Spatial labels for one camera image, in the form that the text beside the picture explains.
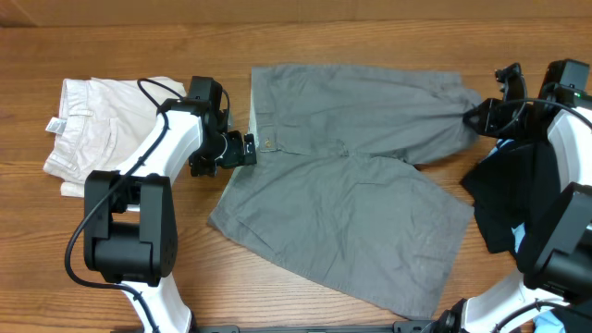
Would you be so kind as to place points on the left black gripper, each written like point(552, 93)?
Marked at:
point(235, 154)

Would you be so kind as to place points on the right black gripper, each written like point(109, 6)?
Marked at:
point(487, 114)

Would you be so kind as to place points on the light blue shirt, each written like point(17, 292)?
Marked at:
point(546, 322)

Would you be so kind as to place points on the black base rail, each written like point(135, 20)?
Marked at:
point(314, 329)

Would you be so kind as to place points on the black shirt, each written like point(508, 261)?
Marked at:
point(516, 183)

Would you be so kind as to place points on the grey shorts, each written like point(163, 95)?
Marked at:
point(336, 194)

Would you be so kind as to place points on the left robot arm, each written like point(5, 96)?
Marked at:
point(128, 238)

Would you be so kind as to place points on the folded beige shorts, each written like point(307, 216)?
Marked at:
point(100, 123)

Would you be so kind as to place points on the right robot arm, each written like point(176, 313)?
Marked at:
point(560, 245)

